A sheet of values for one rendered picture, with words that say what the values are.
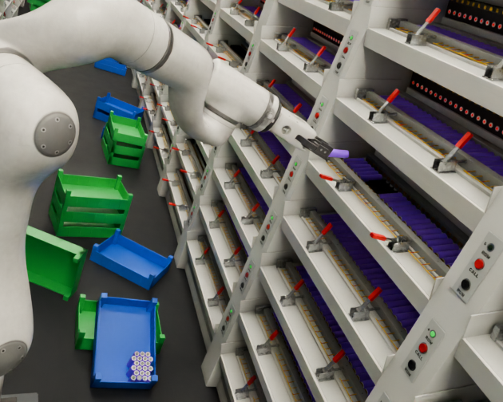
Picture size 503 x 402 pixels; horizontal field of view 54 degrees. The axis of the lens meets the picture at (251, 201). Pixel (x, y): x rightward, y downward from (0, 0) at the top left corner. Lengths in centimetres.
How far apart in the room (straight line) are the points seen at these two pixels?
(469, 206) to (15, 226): 74
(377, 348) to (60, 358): 111
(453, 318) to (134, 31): 69
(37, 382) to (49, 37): 125
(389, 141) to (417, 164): 11
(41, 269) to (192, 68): 143
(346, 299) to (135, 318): 92
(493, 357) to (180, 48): 70
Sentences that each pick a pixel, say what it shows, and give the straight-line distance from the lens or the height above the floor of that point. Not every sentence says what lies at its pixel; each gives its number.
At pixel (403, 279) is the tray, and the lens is 104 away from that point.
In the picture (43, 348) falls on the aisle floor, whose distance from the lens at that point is 187.
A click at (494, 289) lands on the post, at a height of 102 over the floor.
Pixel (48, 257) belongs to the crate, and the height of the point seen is 10.
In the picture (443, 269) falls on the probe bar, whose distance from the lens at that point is 103.
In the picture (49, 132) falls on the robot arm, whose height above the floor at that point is 107.
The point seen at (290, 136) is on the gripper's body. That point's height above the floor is 106.
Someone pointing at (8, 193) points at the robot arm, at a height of 95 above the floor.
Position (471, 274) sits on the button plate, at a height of 101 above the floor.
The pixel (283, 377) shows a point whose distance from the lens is 149.
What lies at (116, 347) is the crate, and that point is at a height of 6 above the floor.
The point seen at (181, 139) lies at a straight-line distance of 283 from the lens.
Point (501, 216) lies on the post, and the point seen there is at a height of 112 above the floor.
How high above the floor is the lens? 132
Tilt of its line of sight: 23 degrees down
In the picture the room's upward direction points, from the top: 22 degrees clockwise
